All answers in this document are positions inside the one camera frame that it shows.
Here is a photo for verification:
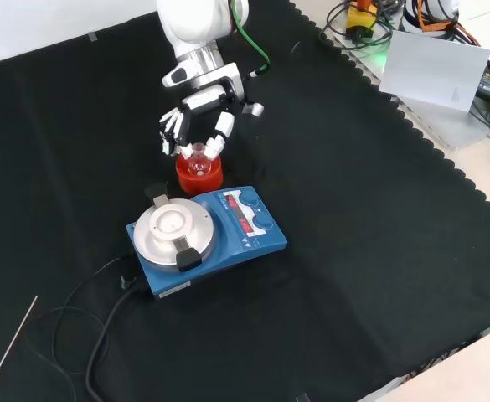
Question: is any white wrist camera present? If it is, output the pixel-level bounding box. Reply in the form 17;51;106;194
162;62;195;89

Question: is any pale board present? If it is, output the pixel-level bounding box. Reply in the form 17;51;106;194
378;29;490;113

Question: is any thick black power cable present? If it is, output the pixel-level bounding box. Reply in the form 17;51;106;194
85;278;149;402

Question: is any thin metal temperature probe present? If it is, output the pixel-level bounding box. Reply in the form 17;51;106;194
0;295;39;397

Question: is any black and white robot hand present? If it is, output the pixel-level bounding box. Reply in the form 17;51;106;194
158;62;266;159

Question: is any black bench cloth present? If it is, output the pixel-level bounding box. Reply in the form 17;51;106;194
0;0;490;402

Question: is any orange round flask holder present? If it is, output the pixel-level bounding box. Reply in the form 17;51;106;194
175;152;224;195

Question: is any thin black probe cable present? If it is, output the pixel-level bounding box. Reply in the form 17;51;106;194
34;255;124;402

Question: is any yellow stop button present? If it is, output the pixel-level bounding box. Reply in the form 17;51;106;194
344;0;380;34

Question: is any clear glass round-bottom flask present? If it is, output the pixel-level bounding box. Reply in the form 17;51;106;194
187;142;213;177

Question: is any blue heater with steel plate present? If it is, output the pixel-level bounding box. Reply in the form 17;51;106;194
126;183;289;302

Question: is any grey metal base plate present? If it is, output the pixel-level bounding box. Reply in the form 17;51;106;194
330;20;490;150

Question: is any orange cable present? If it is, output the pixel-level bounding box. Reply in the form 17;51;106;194
411;0;480;47

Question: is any green cable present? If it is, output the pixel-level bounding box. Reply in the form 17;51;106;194
227;0;271;80

